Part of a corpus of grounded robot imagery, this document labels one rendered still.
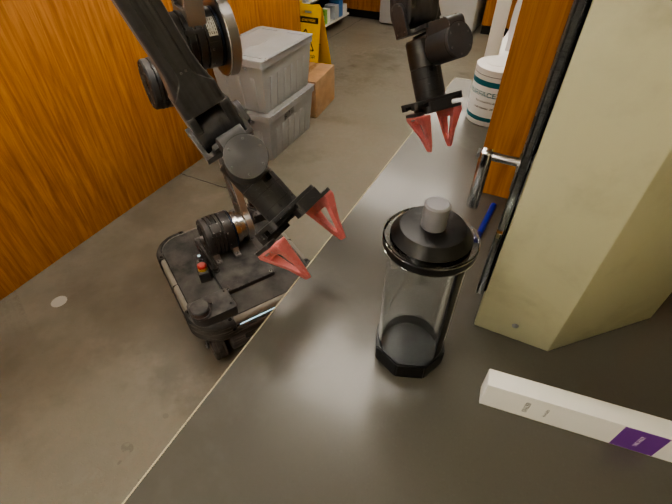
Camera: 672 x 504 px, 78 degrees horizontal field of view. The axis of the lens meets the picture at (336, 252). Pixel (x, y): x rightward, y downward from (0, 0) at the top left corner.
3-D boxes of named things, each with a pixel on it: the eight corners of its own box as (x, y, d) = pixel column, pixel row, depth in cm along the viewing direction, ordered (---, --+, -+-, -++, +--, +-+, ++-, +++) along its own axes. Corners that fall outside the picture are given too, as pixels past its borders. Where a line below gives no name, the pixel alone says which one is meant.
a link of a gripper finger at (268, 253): (338, 251, 62) (295, 204, 60) (310, 283, 58) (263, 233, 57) (316, 262, 68) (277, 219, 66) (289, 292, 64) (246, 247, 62)
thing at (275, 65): (316, 83, 294) (314, 32, 271) (268, 118, 254) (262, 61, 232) (266, 73, 307) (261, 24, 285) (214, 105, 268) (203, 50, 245)
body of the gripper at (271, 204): (320, 192, 64) (287, 154, 62) (278, 232, 58) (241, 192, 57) (301, 207, 69) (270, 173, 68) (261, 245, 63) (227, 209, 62)
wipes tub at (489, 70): (516, 113, 121) (532, 59, 111) (508, 132, 112) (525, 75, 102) (471, 104, 125) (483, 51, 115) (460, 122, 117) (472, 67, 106)
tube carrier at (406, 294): (461, 349, 61) (500, 239, 46) (410, 392, 56) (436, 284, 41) (407, 304, 67) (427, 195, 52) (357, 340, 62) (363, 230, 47)
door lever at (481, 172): (501, 220, 56) (504, 209, 58) (522, 158, 50) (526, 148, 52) (462, 209, 58) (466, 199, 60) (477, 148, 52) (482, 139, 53)
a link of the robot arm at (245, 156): (235, 102, 63) (186, 133, 61) (233, 73, 52) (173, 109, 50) (281, 169, 65) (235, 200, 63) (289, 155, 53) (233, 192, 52)
